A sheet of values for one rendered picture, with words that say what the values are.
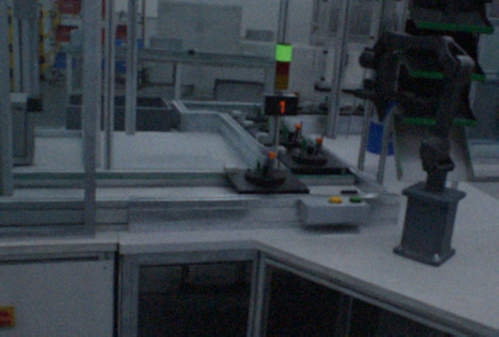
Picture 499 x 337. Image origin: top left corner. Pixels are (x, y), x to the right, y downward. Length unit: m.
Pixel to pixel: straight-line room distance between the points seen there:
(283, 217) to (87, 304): 0.64
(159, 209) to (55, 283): 0.36
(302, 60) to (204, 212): 7.77
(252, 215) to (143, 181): 0.41
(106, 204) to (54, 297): 0.30
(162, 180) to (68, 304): 0.52
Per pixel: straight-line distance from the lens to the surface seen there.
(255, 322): 1.99
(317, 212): 1.91
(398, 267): 1.80
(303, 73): 9.58
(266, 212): 1.93
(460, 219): 2.30
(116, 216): 1.87
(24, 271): 1.86
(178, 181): 2.12
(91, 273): 1.86
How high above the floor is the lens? 1.57
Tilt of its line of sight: 16 degrees down
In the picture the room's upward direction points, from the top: 5 degrees clockwise
